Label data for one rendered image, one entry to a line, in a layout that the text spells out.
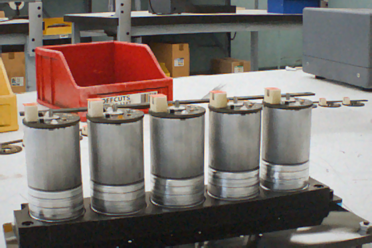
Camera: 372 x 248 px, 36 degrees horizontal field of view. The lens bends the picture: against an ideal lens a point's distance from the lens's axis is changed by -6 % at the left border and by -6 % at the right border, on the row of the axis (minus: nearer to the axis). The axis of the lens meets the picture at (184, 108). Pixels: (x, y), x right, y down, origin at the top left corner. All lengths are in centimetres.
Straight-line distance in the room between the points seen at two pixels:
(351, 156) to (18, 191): 23
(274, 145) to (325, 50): 50
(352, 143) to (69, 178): 28
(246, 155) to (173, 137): 4
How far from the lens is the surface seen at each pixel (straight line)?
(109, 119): 25
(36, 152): 25
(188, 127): 26
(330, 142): 47
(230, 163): 27
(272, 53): 610
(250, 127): 27
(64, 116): 26
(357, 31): 72
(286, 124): 28
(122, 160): 25
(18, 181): 38
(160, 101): 26
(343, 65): 75
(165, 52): 500
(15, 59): 438
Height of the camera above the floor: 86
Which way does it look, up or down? 11 degrees down
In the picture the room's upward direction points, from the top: straight up
